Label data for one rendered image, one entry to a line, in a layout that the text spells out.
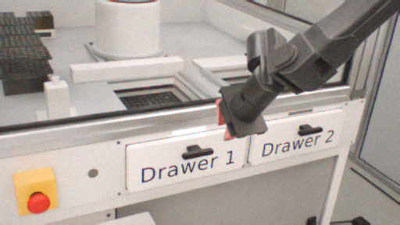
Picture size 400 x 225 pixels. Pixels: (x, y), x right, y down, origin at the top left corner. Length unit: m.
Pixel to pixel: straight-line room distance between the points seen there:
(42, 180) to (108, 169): 0.14
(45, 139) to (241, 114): 0.37
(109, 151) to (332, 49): 0.48
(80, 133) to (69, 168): 0.08
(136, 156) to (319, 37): 0.45
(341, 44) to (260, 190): 0.62
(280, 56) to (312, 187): 0.72
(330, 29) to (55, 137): 0.52
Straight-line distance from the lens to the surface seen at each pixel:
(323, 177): 1.31
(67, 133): 0.83
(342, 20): 0.65
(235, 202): 1.14
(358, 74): 1.19
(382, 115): 2.70
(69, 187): 0.90
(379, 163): 2.78
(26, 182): 0.82
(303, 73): 0.65
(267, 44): 0.73
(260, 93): 0.68
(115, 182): 0.92
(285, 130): 1.06
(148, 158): 0.89
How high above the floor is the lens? 1.37
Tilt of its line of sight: 25 degrees down
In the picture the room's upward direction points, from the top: 5 degrees clockwise
